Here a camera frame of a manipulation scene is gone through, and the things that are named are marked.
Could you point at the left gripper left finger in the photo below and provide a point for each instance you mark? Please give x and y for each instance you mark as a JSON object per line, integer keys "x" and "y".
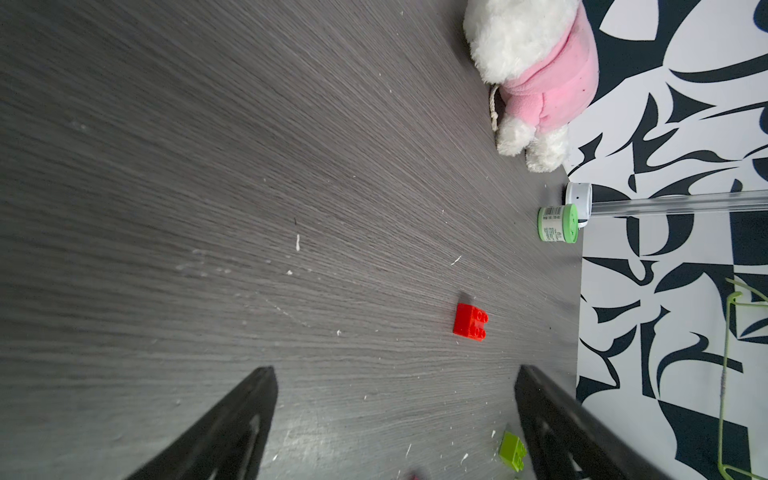
{"x": 228, "y": 442}

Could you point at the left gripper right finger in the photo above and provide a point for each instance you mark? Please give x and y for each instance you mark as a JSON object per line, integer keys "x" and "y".
{"x": 563, "y": 438}

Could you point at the lime green lego brick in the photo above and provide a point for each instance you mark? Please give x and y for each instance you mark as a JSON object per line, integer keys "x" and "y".
{"x": 512, "y": 451}

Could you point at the red lego brick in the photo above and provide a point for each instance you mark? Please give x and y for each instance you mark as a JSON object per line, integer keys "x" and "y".
{"x": 470, "y": 322}

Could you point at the green toy bow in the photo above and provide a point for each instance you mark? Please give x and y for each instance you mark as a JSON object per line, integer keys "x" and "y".
{"x": 742, "y": 426}

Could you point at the green lidded jar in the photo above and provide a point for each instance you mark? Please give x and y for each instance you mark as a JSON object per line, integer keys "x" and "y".
{"x": 558, "y": 223}

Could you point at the white teddy bear pink shirt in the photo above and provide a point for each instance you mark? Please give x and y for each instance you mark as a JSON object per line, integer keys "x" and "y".
{"x": 540, "y": 59}

